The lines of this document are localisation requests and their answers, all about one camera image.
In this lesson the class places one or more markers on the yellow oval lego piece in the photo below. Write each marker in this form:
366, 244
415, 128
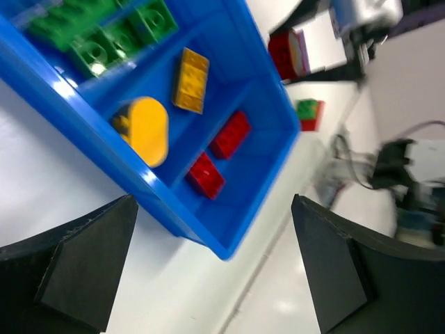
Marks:
143, 124

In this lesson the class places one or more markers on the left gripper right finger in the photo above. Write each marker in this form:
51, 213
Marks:
362, 281

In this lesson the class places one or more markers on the red half round lego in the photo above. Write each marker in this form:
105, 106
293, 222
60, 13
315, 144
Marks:
312, 125

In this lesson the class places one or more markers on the yellow lego brick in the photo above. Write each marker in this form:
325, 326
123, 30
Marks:
191, 81

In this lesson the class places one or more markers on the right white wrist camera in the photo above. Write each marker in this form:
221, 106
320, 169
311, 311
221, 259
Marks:
350, 15

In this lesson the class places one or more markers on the small red lego brick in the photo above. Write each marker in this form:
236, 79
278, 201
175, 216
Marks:
205, 178

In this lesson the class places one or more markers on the red white flower lego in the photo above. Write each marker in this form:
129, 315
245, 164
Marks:
283, 51

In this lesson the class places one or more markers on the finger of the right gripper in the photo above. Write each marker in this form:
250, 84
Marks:
351, 71

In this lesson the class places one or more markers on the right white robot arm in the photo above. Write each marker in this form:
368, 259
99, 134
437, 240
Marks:
420, 204

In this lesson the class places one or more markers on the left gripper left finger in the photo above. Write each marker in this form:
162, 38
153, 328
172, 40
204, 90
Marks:
65, 280

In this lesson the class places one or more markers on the green small lego brick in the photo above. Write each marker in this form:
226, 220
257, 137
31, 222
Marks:
307, 109

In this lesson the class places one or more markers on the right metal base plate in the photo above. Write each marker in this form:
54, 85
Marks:
342, 167

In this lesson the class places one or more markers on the blue divided plastic bin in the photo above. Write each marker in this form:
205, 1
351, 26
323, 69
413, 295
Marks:
241, 77

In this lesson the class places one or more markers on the green striped lego brick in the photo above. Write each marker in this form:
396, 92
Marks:
152, 22

